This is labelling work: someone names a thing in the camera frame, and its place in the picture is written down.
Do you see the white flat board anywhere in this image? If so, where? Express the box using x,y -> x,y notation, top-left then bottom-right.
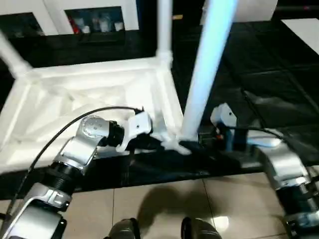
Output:
281,18 -> 319,54

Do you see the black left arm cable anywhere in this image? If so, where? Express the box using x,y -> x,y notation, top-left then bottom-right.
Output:
4,106 -> 146,225

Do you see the white plastic table top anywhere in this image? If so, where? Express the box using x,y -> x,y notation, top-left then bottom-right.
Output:
0,56 -> 193,175

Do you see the black cabinet with gold label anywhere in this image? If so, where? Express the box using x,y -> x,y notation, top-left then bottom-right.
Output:
138,0 -> 207,27

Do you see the white sideboard with glass doors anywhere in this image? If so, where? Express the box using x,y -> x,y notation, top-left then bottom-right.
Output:
0,0 -> 140,37

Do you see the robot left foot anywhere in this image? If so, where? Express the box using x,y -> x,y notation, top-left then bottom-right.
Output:
109,218 -> 139,239

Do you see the black bar with red mark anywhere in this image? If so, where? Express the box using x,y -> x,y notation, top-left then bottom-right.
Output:
274,6 -> 319,12

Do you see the grey printed cushion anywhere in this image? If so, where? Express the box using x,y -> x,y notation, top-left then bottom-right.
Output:
200,0 -> 279,24

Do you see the black work mat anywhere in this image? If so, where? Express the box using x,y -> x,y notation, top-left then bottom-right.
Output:
0,21 -> 319,200

